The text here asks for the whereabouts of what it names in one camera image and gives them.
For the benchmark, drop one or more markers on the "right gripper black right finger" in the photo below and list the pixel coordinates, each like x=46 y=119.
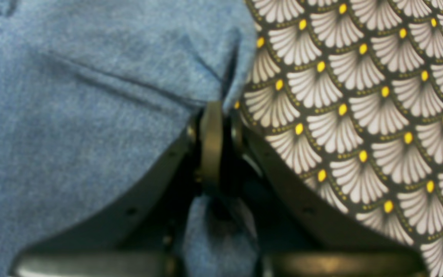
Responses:
x=297 y=233

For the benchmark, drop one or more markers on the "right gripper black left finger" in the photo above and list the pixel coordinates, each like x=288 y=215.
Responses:
x=134 y=235

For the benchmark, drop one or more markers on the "blue T-shirt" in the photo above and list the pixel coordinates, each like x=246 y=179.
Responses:
x=93 y=91

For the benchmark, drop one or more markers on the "fan-patterned tablecloth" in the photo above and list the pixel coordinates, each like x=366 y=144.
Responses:
x=350 y=95

